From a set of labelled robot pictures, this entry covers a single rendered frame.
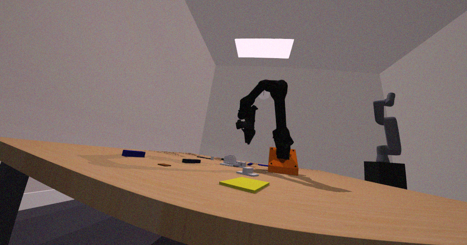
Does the yellow flat rectangular plate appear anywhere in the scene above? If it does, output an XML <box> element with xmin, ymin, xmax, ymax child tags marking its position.
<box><xmin>219</xmin><ymin>177</ymin><xmax>270</xmax><ymax>194</ymax></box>

